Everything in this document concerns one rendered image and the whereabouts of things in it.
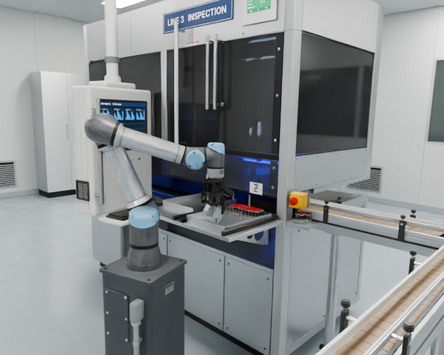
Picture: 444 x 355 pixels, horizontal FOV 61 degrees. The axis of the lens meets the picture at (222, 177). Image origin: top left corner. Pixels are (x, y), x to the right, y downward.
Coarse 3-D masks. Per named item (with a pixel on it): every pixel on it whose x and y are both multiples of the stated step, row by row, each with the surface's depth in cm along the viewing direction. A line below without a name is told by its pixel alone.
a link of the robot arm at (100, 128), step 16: (96, 128) 141; (112, 128) 141; (128, 128) 146; (112, 144) 144; (128, 144) 144; (144, 144) 144; (160, 144) 145; (176, 144) 148; (176, 160) 148; (192, 160) 146
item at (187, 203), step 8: (168, 200) 219; (176, 200) 223; (184, 200) 227; (192, 200) 230; (200, 200) 231; (232, 200) 220; (176, 208) 208; (184, 208) 203; (192, 208) 198; (200, 208) 202
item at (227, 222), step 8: (192, 216) 187; (200, 216) 191; (208, 216) 195; (224, 216) 195; (232, 216) 196; (264, 216) 187; (200, 224) 178; (208, 224) 174; (216, 224) 170; (224, 224) 182; (232, 224) 171; (240, 224) 174
